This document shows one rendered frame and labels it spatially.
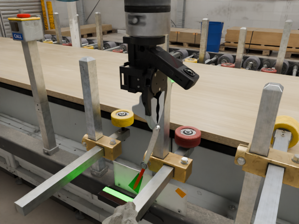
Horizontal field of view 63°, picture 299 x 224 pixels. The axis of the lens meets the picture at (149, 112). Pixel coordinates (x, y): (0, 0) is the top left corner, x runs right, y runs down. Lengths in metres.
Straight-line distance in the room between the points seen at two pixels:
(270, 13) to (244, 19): 0.67
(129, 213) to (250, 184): 0.29
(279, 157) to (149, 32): 0.38
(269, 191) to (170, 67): 0.29
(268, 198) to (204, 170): 0.47
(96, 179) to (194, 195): 0.36
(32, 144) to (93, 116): 0.46
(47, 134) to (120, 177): 0.36
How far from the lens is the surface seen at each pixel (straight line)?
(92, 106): 0.78
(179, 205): 0.77
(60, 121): 1.33
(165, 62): 0.49
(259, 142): 0.58
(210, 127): 0.82
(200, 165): 0.94
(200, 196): 0.97
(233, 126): 0.85
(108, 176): 0.92
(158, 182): 0.64
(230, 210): 0.95
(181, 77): 0.49
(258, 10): 7.76
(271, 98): 0.54
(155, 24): 0.48
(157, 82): 0.52
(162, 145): 0.68
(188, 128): 0.79
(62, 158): 1.05
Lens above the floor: 1.29
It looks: 25 degrees down
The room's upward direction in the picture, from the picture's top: straight up
